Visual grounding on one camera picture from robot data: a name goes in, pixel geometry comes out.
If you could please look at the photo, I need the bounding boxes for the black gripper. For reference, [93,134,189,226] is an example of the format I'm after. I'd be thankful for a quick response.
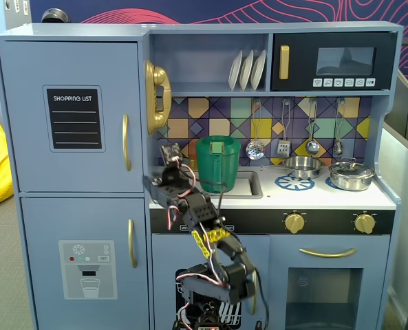
[142,160,200,210]

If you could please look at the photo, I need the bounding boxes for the blue door with shopping list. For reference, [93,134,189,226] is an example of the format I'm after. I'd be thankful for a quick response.
[0,41,139,193]

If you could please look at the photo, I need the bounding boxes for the blue door with ice dispenser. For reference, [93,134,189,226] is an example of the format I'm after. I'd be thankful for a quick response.
[20,197,147,330]

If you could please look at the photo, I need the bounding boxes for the blue oven door with window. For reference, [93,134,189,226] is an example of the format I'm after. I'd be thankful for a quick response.
[268,235,391,330]

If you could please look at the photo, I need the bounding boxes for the black toy microwave door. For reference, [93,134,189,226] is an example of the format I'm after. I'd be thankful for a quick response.
[270,32,397,91]

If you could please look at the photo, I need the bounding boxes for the grey cabinet with stickers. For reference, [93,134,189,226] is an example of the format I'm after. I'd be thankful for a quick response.
[3,0,31,30]

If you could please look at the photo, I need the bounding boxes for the green plastic bucket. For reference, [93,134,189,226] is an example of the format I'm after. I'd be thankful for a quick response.
[195,135,241,193]

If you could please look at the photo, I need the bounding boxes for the grey toy sink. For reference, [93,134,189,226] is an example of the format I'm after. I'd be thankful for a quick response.
[189,170,263,199]

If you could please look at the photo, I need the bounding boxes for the steel skimmer spoon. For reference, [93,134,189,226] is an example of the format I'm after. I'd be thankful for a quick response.
[246,99,265,161]

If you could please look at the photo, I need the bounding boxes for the gold toy telephone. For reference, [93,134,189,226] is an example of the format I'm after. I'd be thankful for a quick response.
[144,60,173,135]

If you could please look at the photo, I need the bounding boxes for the steel slotted spatula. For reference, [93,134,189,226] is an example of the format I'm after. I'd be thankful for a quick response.
[277,99,292,157]

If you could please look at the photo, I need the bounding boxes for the white toy plate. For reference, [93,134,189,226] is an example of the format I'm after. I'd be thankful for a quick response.
[228,50,244,91]
[239,49,255,91]
[250,49,267,91]

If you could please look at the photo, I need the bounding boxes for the gold stove knob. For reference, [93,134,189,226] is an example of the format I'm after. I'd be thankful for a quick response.
[284,212,306,234]
[354,212,376,234]

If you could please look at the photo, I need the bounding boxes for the steel pan without lid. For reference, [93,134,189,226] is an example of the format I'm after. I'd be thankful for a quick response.
[261,156,325,179]

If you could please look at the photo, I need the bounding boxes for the steel ladle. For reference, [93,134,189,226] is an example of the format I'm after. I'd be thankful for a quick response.
[305,99,320,155]

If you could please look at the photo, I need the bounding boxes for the blue toy play kitchen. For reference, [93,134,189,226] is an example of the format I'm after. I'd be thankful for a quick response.
[0,21,405,330]

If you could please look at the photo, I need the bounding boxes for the steel whisk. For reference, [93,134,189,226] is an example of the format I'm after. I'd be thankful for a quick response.
[333,98,345,155]

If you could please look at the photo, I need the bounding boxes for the steel pot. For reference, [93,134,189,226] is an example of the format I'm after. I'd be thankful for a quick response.
[329,166,376,191]

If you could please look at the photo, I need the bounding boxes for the steel pot lid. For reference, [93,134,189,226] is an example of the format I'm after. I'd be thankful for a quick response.
[330,157,375,178]

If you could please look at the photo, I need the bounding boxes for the black round object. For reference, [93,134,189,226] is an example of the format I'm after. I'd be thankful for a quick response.
[41,8,69,24]

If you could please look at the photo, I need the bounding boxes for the red white servo wire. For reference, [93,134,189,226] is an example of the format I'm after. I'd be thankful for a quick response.
[167,204,180,231]

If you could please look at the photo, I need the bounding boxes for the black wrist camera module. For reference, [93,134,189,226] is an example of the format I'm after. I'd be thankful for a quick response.
[160,142,184,168]

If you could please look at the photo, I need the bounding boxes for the grey partition wall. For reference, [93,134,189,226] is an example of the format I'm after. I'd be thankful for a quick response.
[384,70,408,330]

